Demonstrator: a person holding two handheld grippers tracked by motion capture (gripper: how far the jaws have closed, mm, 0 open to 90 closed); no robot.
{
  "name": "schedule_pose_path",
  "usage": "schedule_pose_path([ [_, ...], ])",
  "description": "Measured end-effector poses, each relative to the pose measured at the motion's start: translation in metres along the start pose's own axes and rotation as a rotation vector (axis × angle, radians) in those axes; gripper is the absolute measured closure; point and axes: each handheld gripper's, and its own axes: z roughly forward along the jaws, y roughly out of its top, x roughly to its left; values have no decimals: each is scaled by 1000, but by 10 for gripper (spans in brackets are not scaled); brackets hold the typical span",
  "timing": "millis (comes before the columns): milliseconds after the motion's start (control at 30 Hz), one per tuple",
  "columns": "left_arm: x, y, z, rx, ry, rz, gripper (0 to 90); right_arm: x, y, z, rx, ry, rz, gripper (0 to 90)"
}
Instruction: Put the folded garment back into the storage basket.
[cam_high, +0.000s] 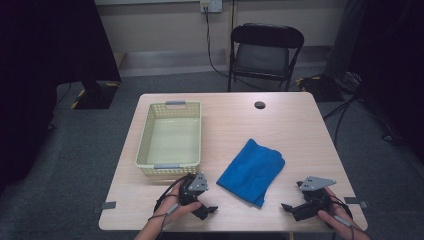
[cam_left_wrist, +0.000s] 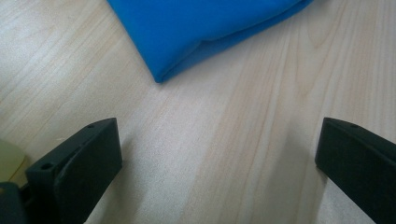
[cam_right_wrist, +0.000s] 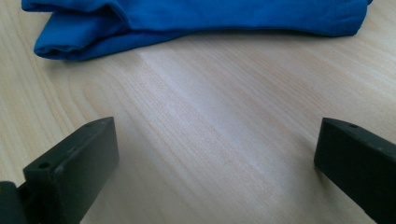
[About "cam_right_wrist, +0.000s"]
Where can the blue cloth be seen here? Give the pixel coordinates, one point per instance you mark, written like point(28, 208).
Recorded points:
point(199, 18)

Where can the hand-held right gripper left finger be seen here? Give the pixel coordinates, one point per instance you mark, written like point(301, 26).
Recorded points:
point(71, 174)

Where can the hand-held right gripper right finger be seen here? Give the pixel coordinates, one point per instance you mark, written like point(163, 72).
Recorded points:
point(358, 165)

